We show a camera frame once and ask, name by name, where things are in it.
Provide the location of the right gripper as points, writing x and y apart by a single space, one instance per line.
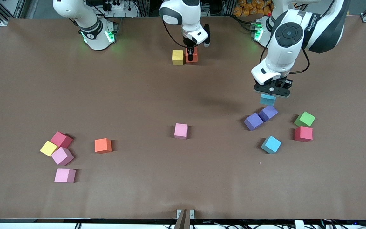
189 44

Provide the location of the green foam cube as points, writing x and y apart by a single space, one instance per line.
305 119

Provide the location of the blue foam cube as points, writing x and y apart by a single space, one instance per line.
271 144
267 100

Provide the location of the crimson foam cube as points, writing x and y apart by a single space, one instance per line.
61 139

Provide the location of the orange foam cube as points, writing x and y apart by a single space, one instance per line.
103 145
196 57

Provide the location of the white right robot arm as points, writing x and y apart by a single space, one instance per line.
91 28

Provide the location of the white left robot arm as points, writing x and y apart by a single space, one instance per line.
278 60

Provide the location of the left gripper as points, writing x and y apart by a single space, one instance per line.
285 83

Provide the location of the purple foam cube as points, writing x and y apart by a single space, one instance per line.
268 113
253 121

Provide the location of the yellow foam cube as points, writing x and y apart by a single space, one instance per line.
48 148
177 57

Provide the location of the small white connector box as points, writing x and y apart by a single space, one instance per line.
299 224

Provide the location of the bag of orange items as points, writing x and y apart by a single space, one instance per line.
249 8

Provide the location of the red foam cube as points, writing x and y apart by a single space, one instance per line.
303 133

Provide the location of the small metal mounting bracket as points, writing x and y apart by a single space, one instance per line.
185 219

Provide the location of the pink foam cube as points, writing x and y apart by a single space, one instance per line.
62 156
64 175
181 130

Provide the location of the white power strip with plugs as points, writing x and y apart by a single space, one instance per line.
118 7

